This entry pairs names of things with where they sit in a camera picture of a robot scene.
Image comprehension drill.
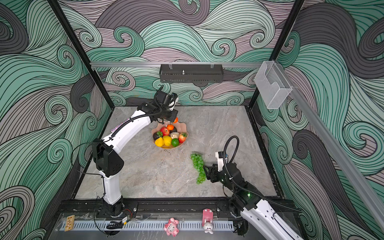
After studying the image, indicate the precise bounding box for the pink scalloped fruit bowl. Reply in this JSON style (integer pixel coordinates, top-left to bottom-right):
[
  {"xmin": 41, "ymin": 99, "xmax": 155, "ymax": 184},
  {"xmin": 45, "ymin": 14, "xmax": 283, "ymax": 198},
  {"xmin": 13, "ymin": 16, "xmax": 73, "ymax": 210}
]
[{"xmin": 151, "ymin": 122, "xmax": 188, "ymax": 149}]

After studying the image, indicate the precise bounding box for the red fake apple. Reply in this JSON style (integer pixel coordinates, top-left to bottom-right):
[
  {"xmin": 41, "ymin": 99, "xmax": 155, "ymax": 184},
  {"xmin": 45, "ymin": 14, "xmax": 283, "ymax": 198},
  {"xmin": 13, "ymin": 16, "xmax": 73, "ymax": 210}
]
[{"xmin": 160, "ymin": 127, "xmax": 170, "ymax": 137}]

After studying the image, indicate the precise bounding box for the beige fake pear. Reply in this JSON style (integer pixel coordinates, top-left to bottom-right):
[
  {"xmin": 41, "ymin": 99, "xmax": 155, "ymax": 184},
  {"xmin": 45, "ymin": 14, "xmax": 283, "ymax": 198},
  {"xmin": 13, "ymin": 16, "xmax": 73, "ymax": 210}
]
[{"xmin": 170, "ymin": 132, "xmax": 180, "ymax": 139}]

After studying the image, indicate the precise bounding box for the yellow fake lemon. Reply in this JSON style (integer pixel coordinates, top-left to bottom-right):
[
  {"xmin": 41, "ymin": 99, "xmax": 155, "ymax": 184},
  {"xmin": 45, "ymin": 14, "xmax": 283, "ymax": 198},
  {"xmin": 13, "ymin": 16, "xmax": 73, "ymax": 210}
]
[{"xmin": 163, "ymin": 136, "xmax": 172, "ymax": 147}]

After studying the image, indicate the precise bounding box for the red fake strawberry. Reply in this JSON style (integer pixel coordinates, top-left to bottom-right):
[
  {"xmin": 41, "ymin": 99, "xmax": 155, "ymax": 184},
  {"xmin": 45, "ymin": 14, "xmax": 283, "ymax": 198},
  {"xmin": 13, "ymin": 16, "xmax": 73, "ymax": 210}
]
[{"xmin": 178, "ymin": 133, "xmax": 188, "ymax": 144}]

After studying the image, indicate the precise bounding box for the dark brown fake fig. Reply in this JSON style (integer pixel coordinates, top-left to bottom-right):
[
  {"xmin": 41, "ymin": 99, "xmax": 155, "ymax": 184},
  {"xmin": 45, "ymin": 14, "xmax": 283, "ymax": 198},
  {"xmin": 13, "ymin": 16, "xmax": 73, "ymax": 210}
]
[{"xmin": 153, "ymin": 131, "xmax": 163, "ymax": 141}]

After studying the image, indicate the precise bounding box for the green fake lime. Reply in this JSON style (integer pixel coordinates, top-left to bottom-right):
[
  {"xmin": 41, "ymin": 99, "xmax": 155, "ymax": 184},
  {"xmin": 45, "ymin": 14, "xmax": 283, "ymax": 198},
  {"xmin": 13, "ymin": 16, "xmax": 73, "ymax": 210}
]
[{"xmin": 171, "ymin": 138, "xmax": 180, "ymax": 147}]

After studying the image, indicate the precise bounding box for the yellow fake pear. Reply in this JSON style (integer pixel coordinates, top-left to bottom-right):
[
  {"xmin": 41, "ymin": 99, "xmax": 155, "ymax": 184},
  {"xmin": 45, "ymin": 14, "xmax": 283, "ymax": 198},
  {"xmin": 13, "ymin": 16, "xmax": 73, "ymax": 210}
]
[{"xmin": 155, "ymin": 138, "xmax": 165, "ymax": 148}]

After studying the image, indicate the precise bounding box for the green fake grape bunch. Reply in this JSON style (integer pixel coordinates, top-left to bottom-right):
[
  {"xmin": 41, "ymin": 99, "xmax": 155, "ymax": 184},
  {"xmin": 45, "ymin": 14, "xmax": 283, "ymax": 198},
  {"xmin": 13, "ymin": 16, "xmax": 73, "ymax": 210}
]
[{"xmin": 191, "ymin": 154, "xmax": 206, "ymax": 185}]

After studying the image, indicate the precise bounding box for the dark fake avocado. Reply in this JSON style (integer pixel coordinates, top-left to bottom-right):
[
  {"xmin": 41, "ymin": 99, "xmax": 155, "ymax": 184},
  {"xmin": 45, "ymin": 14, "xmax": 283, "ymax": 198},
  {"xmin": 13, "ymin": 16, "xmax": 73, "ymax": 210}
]
[{"xmin": 170, "ymin": 127, "xmax": 178, "ymax": 133}]

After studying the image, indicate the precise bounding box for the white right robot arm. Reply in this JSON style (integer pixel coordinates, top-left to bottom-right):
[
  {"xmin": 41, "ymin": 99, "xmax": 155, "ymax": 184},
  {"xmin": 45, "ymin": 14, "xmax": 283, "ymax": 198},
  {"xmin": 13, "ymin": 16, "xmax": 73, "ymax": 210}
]
[{"xmin": 204, "ymin": 152, "xmax": 302, "ymax": 240}]

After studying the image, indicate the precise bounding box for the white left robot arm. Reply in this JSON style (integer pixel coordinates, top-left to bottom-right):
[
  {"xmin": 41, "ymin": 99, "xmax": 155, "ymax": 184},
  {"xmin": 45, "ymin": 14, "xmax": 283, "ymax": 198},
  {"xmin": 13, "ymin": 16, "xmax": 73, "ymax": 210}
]
[{"xmin": 92, "ymin": 88, "xmax": 179, "ymax": 218}]

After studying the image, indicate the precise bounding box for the pink and white bunny toy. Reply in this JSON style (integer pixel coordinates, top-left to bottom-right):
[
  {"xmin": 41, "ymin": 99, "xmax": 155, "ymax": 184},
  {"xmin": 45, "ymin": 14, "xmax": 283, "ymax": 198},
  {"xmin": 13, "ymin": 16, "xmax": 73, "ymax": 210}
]
[{"xmin": 202, "ymin": 209, "xmax": 214, "ymax": 235}]

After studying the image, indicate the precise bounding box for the pink glitter microphone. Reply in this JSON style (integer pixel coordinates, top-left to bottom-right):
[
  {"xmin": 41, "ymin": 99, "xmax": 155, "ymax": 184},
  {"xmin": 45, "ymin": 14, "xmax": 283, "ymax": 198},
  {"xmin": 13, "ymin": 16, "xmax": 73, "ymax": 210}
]
[{"xmin": 111, "ymin": 125, "xmax": 121, "ymax": 133}]

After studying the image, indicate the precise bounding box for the pink toy figure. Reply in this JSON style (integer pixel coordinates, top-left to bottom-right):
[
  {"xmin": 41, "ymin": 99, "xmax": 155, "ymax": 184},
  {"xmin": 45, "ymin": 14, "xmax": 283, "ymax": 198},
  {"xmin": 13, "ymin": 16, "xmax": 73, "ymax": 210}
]
[{"xmin": 164, "ymin": 218, "xmax": 179, "ymax": 237}]

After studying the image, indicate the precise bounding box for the yellow label tag left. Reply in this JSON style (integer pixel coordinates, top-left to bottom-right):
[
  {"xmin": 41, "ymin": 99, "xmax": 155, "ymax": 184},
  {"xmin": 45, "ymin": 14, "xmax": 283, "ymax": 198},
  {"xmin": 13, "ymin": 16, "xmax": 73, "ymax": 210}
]
[{"xmin": 65, "ymin": 215, "xmax": 75, "ymax": 232}]

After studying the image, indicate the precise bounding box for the black perforated wall tray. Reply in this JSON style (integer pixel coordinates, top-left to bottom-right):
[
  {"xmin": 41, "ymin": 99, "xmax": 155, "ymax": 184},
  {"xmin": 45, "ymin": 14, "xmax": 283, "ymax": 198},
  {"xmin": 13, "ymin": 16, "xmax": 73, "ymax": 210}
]
[{"xmin": 159, "ymin": 64, "xmax": 224, "ymax": 84}]

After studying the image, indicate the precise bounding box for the black corner frame post right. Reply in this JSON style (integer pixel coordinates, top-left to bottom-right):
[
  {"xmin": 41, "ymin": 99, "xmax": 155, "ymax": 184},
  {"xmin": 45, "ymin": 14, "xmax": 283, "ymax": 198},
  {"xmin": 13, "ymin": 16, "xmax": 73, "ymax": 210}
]
[{"xmin": 249, "ymin": 1, "xmax": 304, "ymax": 110}]

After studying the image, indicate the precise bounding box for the black corner frame post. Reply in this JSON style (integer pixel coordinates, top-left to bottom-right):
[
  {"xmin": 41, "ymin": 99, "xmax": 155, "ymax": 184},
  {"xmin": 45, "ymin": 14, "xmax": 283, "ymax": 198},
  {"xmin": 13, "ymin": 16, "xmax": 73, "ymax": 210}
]
[
  {"xmin": 249, "ymin": 1, "xmax": 304, "ymax": 110},
  {"xmin": 47, "ymin": 0, "xmax": 115, "ymax": 110}
]

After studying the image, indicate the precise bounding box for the grey aluminium rail back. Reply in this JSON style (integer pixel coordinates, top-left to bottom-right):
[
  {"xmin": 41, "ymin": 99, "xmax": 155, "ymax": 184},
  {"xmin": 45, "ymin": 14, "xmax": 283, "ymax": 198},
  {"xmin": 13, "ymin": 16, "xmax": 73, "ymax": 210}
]
[{"xmin": 90, "ymin": 61, "xmax": 262, "ymax": 69}]

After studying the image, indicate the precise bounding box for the grey aluminium rail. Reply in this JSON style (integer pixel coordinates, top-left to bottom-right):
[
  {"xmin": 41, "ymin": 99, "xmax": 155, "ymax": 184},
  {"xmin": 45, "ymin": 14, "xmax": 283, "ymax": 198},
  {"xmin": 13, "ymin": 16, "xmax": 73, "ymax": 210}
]
[
  {"xmin": 90, "ymin": 61, "xmax": 262, "ymax": 69},
  {"xmin": 277, "ymin": 63, "xmax": 384, "ymax": 230}
]

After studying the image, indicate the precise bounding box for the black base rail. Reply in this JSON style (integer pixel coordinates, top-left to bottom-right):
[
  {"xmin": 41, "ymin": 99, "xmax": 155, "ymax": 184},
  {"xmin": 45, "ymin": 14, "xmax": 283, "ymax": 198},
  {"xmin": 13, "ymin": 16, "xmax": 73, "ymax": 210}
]
[{"xmin": 58, "ymin": 197, "xmax": 236, "ymax": 219}]

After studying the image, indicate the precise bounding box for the black corner frame post left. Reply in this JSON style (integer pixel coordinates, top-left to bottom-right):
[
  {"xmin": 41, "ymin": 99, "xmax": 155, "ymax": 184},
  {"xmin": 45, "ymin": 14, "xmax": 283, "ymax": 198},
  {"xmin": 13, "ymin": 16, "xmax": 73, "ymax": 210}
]
[{"xmin": 47, "ymin": 0, "xmax": 115, "ymax": 110}]

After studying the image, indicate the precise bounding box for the white slotted cable duct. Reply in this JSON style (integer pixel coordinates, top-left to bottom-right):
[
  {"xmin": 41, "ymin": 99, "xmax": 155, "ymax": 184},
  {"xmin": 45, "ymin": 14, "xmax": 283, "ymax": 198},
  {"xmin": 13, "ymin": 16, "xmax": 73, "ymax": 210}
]
[{"xmin": 72, "ymin": 221, "xmax": 234, "ymax": 232}]

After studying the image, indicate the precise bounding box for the clear plastic wall box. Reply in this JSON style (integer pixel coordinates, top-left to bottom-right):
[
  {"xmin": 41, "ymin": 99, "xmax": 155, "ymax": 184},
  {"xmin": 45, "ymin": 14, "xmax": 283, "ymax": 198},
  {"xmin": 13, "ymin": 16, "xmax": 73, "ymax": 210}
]
[{"xmin": 254, "ymin": 61, "xmax": 292, "ymax": 110}]

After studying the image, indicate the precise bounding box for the grey aluminium rail right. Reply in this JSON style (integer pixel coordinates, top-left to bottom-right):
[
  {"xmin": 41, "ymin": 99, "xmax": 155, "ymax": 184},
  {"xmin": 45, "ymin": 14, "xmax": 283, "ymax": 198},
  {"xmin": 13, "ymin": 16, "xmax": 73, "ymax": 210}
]
[{"xmin": 277, "ymin": 63, "xmax": 384, "ymax": 230}]

